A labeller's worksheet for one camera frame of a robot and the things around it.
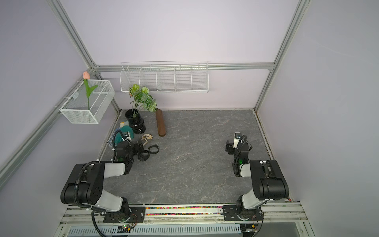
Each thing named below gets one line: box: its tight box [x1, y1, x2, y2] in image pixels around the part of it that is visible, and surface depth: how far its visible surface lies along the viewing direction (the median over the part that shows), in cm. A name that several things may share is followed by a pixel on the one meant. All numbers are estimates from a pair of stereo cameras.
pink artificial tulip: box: [82, 71, 99, 111], surface depth 85 cm
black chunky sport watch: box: [137, 150, 151, 162], surface depth 93 cm
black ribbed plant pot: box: [124, 108, 147, 135], surface depth 101 cm
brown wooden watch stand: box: [155, 109, 166, 137], surface depth 105 cm
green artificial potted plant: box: [128, 83, 158, 118], surface depth 90 cm
